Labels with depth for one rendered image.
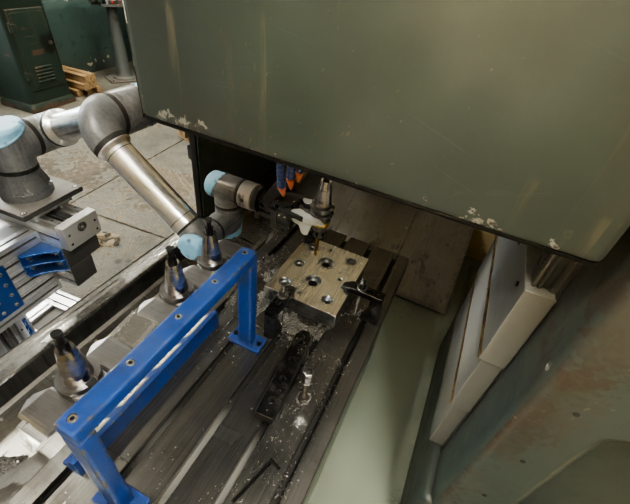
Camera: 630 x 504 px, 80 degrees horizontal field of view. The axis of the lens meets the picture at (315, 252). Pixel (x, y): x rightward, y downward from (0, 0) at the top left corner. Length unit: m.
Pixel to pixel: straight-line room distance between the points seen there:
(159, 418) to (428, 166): 0.81
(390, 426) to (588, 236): 0.98
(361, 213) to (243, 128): 1.39
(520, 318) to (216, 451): 0.67
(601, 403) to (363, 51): 0.52
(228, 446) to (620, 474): 0.72
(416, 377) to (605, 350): 0.97
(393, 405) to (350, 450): 0.22
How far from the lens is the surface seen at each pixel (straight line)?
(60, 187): 1.56
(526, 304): 0.66
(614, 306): 0.53
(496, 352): 0.74
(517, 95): 0.43
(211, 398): 1.01
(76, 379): 0.68
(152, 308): 0.77
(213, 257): 0.82
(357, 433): 1.30
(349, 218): 1.87
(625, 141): 0.45
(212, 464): 0.94
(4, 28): 5.15
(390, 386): 1.41
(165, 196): 1.03
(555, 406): 0.64
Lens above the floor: 1.78
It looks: 39 degrees down
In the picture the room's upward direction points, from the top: 8 degrees clockwise
